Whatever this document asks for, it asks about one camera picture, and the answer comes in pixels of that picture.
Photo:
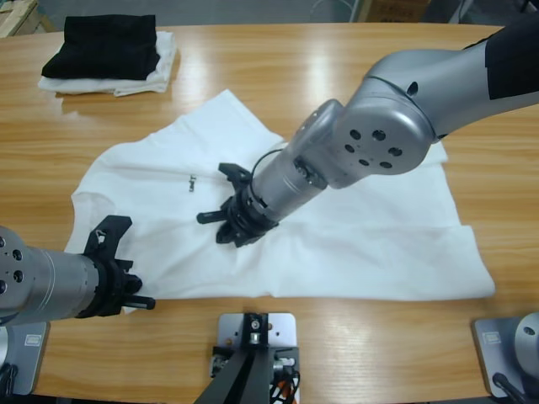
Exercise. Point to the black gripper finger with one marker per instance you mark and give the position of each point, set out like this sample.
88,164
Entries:
227,235
135,284
248,241
126,267

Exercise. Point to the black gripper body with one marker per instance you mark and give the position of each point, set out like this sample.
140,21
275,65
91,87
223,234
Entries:
109,294
248,214

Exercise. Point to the white t-shirt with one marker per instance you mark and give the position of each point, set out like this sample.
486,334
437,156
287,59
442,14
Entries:
358,252

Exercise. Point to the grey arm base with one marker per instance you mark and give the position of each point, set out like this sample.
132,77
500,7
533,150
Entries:
497,349
29,357

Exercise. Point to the orange clamp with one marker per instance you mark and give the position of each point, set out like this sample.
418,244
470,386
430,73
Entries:
290,389

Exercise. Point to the folded white garment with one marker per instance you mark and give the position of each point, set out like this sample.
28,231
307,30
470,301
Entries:
165,63

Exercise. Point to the folded black garment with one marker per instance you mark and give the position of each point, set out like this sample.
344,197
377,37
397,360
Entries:
101,46

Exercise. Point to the brown cardboard box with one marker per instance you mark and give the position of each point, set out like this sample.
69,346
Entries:
400,10

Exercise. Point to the light wooden pallet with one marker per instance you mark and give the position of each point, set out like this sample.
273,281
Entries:
21,17

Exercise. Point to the white mount plate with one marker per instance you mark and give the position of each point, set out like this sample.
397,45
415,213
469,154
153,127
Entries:
283,326

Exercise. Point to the silver angle bracket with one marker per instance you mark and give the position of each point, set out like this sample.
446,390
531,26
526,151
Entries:
283,363
219,364

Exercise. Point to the dark camera post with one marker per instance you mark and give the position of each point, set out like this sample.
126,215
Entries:
248,379

